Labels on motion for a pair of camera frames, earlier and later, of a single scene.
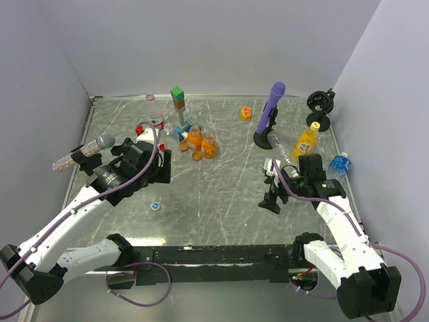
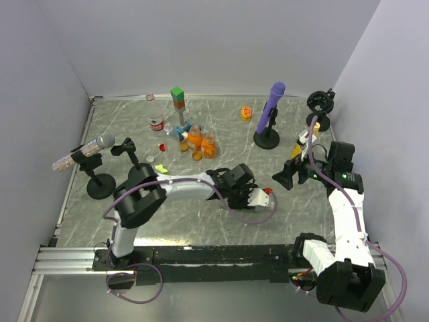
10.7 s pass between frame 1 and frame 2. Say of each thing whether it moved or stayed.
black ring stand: stayed
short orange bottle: stayed
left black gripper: moved
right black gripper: moved
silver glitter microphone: stayed
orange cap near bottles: stayed
